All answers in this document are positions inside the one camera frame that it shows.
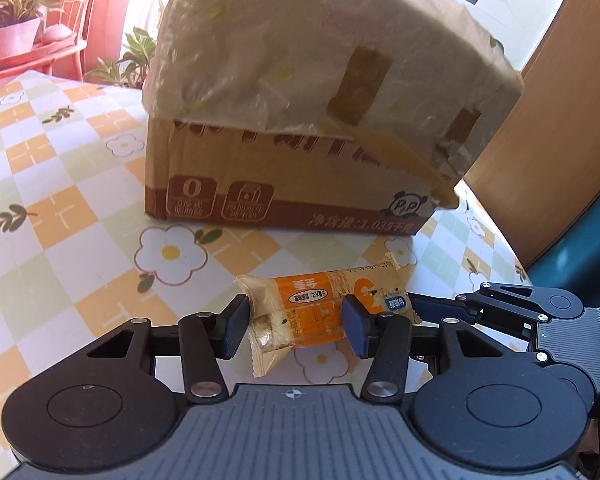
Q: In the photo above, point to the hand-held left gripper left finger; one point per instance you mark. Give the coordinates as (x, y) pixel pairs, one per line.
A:
(237, 327)

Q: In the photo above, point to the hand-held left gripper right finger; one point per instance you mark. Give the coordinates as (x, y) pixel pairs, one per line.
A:
(356, 327)

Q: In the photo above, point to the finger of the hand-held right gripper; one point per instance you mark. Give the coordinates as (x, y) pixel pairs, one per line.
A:
(500, 330)
(505, 300)

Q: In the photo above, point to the orange snack bar packet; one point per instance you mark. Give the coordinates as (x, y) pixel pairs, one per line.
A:
(310, 332)
(305, 287)

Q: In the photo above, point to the brown cardboard box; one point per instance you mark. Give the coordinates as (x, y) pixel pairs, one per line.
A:
(280, 180)

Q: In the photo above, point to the teal chair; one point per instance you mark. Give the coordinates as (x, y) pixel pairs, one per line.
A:
(575, 265)

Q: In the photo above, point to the wooden door panel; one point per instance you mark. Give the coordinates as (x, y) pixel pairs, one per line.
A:
(565, 135)

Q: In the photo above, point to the checkered floral tablecloth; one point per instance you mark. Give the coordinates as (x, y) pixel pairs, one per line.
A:
(55, 210)

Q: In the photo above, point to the printed wall tapestry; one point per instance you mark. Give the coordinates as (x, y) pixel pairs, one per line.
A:
(25, 25)

